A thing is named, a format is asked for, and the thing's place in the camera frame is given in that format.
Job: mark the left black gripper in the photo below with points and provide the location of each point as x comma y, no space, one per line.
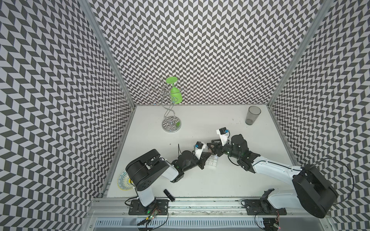
203,159

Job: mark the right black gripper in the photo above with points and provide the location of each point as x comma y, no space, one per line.
215,144

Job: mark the clear acrylic lipstick organizer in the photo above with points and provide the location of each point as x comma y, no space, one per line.
212,161

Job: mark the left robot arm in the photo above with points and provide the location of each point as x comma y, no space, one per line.
146,169

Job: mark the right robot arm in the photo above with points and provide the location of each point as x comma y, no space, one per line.
310,190

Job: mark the grey transparent tumbler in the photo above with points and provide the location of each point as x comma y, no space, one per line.
252,115

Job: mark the yellow patterned plate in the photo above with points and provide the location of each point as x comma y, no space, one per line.
124,182

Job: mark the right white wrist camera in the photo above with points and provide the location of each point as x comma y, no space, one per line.
223,135

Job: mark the chrome wire stand green leaves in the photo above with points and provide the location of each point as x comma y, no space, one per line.
167,97

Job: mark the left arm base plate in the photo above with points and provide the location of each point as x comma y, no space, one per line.
159,205

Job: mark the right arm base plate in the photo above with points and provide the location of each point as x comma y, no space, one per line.
258,207

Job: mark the aluminium front rail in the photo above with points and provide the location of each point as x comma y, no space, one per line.
182,207

